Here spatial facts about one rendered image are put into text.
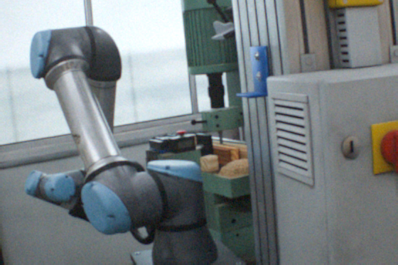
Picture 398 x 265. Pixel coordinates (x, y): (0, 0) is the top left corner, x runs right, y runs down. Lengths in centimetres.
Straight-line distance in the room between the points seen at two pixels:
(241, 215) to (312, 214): 106
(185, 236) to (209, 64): 83
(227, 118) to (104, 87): 65
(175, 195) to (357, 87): 58
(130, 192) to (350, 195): 55
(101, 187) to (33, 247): 209
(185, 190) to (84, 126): 25
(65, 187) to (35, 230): 167
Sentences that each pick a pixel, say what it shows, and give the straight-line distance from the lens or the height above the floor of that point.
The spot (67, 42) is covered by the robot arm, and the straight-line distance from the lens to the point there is 142.
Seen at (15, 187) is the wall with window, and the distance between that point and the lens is 318.
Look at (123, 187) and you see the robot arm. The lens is 122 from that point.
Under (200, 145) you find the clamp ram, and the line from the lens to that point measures 204.
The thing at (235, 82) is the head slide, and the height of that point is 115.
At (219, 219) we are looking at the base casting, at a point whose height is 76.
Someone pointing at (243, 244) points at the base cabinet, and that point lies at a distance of 194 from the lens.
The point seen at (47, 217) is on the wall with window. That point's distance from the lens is 326.
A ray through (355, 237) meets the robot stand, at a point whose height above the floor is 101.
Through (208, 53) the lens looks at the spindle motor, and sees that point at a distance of 199.
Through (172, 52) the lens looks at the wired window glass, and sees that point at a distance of 356.
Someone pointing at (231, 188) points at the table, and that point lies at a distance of 177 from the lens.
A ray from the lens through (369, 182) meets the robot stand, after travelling 82.
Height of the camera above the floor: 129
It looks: 6 degrees down
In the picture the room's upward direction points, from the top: 6 degrees counter-clockwise
